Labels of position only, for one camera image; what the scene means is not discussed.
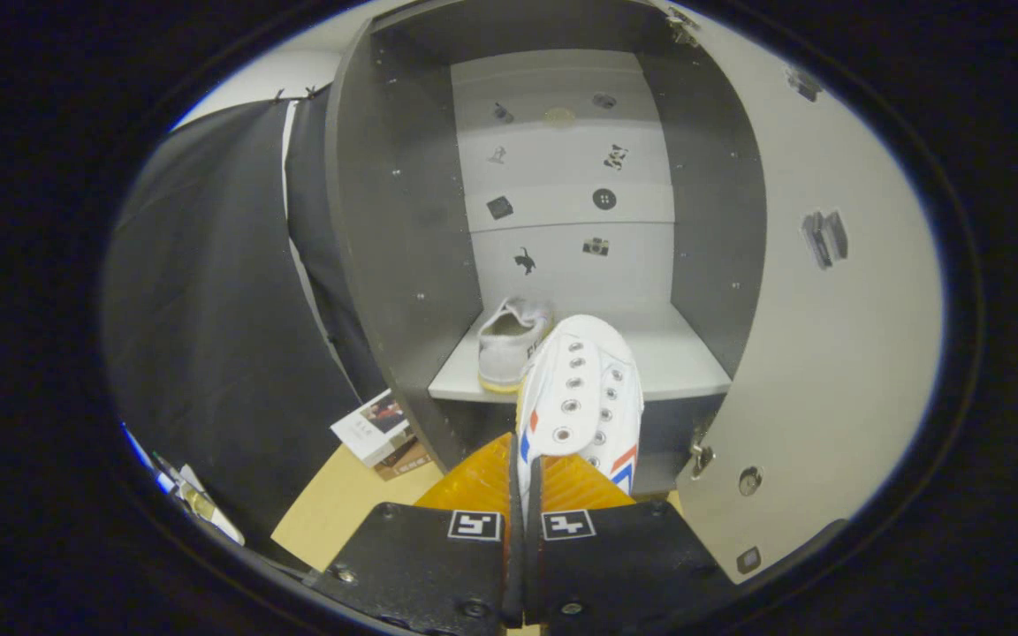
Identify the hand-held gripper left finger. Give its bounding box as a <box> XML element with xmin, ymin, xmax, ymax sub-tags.
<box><xmin>310</xmin><ymin>433</ymin><xmax>523</xmax><ymax>636</ymax></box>

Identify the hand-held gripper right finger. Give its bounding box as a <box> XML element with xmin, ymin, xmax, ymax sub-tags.
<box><xmin>527</xmin><ymin>455</ymin><xmax>740</xmax><ymax>636</ymax></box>

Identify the white canvas shoe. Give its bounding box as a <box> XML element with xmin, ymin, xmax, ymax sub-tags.
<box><xmin>515</xmin><ymin>314</ymin><xmax>645</xmax><ymax>513</ymax></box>
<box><xmin>477</xmin><ymin>298</ymin><xmax>554</xmax><ymax>394</ymax></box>

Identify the grey shoe cabinet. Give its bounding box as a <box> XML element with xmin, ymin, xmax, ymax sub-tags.
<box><xmin>325</xmin><ymin>0</ymin><xmax>771</xmax><ymax>496</ymax></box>

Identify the brown box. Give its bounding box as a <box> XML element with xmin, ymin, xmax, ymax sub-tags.
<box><xmin>375</xmin><ymin>439</ymin><xmax>433</xmax><ymax>481</ymax></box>

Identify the white printed box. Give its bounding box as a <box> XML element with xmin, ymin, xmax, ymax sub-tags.
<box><xmin>330</xmin><ymin>389</ymin><xmax>413</xmax><ymax>467</ymax></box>

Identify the black backdrop cloth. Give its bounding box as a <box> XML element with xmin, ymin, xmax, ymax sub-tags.
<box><xmin>103</xmin><ymin>84</ymin><xmax>395</xmax><ymax>540</ymax></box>

